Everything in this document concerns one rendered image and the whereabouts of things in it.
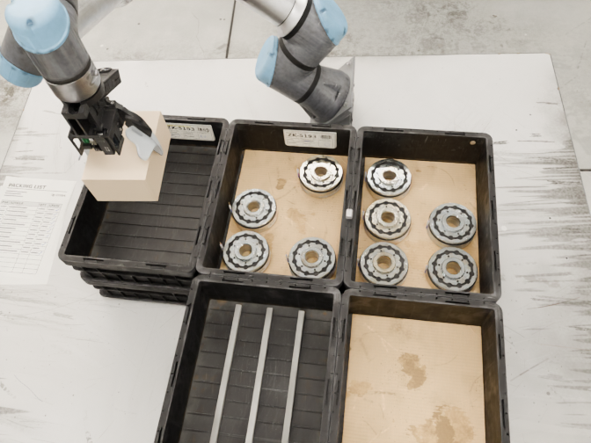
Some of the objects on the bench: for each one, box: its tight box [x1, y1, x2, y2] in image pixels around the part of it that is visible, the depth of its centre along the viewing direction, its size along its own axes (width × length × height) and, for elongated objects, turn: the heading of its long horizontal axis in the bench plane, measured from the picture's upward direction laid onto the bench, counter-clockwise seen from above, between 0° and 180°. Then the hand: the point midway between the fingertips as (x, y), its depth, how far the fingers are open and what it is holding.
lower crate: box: [81, 278, 190, 306], centre depth 133 cm, size 40×30×12 cm
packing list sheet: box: [0, 176, 77, 285], centre depth 141 cm, size 33×23×1 cm
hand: (126, 151), depth 101 cm, fingers closed on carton, 14 cm apart
